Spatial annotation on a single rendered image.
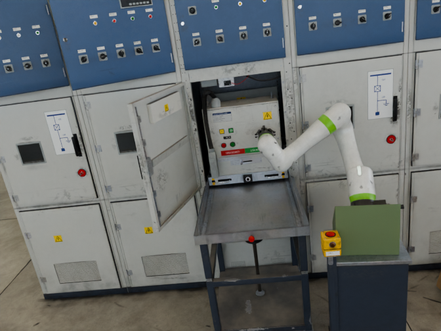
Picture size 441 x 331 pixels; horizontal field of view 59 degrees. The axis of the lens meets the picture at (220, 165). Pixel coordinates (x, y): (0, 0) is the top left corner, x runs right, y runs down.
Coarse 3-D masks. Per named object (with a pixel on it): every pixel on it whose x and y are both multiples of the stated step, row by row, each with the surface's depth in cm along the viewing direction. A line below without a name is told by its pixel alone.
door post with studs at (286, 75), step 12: (288, 24) 235; (288, 36) 237; (288, 48) 239; (288, 60) 242; (288, 72) 244; (288, 84) 247; (288, 96) 250; (288, 108) 252; (288, 120) 255; (288, 132) 258; (288, 144) 261
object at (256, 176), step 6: (240, 174) 265; (246, 174) 265; (252, 174) 264; (258, 174) 264; (264, 174) 264; (270, 174) 264; (276, 174) 264; (282, 174) 263; (210, 180) 268; (222, 180) 267; (228, 180) 267; (234, 180) 267; (240, 180) 266; (258, 180) 266
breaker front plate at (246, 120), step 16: (208, 112) 252; (240, 112) 251; (256, 112) 251; (272, 112) 250; (224, 128) 256; (240, 128) 255; (256, 128) 254; (272, 128) 254; (240, 144) 259; (256, 144) 258; (256, 160) 262
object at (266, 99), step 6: (264, 96) 269; (270, 96) 266; (222, 102) 267; (228, 102) 264; (234, 102) 261; (240, 102) 259; (246, 102) 256; (252, 102) 254; (258, 102) 249; (264, 102) 248; (210, 108) 252; (216, 108) 251; (204, 126) 256
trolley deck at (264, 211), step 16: (224, 192) 259; (240, 192) 256; (256, 192) 253; (272, 192) 250; (224, 208) 238; (240, 208) 235; (256, 208) 232; (272, 208) 229; (288, 208) 227; (208, 224) 222; (224, 224) 219; (240, 224) 217; (256, 224) 214; (272, 224) 212; (288, 224) 210; (304, 224) 208; (208, 240) 211; (224, 240) 211; (240, 240) 210
